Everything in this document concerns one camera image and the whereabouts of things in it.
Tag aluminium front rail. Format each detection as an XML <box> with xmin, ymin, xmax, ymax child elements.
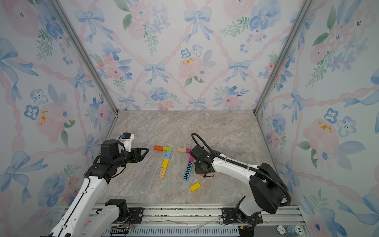
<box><xmin>56</xmin><ymin>203</ymin><xmax>310</xmax><ymax>237</ymax></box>

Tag striped natural wood block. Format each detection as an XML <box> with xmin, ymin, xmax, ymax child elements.
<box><xmin>159</xmin><ymin>168</ymin><xmax>167</xmax><ymax>179</ymax></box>

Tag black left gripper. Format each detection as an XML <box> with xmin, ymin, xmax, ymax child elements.
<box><xmin>115</xmin><ymin>147</ymin><xmax>149</xmax><ymax>168</ymax></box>

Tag green block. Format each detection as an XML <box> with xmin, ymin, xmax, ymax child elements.
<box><xmin>162</xmin><ymin>146</ymin><xmax>172</xmax><ymax>152</ymax></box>

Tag aluminium right corner post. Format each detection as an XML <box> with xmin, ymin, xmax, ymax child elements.
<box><xmin>254</xmin><ymin>0</ymin><xmax>314</xmax><ymax>115</ymax></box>

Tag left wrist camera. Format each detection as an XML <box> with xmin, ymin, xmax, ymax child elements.
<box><xmin>120</xmin><ymin>132</ymin><xmax>135</xmax><ymax>152</ymax></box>

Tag yellow block front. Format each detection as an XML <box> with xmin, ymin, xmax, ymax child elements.
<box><xmin>190</xmin><ymin>182</ymin><xmax>201</xmax><ymax>192</ymax></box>

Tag aluminium left corner post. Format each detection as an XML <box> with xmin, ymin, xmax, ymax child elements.
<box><xmin>48</xmin><ymin>0</ymin><xmax>119</xmax><ymax>115</ymax></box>

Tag yellow block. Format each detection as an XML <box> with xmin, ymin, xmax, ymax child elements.
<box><xmin>190</xmin><ymin>182</ymin><xmax>201</xmax><ymax>192</ymax></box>
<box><xmin>161</xmin><ymin>159</ymin><xmax>169</xmax><ymax>169</ymax></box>

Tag light blue block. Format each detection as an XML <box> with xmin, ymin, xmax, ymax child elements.
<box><xmin>165</xmin><ymin>151</ymin><xmax>172</xmax><ymax>160</ymax></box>

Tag blue slotted block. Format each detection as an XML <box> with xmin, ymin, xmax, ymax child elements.
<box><xmin>186</xmin><ymin>162</ymin><xmax>193</xmax><ymax>172</ymax></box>
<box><xmin>183</xmin><ymin>170</ymin><xmax>190</xmax><ymax>181</ymax></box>

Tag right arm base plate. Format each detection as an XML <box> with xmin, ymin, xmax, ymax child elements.
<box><xmin>221</xmin><ymin>207</ymin><xmax>263</xmax><ymax>225</ymax></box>

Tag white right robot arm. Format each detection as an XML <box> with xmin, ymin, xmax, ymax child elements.
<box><xmin>190</xmin><ymin>145</ymin><xmax>292</xmax><ymax>224</ymax></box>

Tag aluminium corner post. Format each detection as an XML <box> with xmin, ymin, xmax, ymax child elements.
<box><xmin>254</xmin><ymin>0</ymin><xmax>314</xmax><ymax>115</ymax></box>
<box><xmin>48</xmin><ymin>0</ymin><xmax>119</xmax><ymax>115</ymax></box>

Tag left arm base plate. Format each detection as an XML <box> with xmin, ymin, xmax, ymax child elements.
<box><xmin>126</xmin><ymin>207</ymin><xmax>145</xmax><ymax>224</ymax></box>

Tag tan wooden block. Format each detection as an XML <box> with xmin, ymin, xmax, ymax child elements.
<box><xmin>177</xmin><ymin>147</ymin><xmax>187</xmax><ymax>153</ymax></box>

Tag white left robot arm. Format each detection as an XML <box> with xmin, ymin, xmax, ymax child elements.
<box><xmin>48</xmin><ymin>138</ymin><xmax>149</xmax><ymax>237</ymax></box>

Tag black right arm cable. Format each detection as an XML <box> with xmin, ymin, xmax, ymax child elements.
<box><xmin>190</xmin><ymin>132</ymin><xmax>292</xmax><ymax>207</ymax></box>

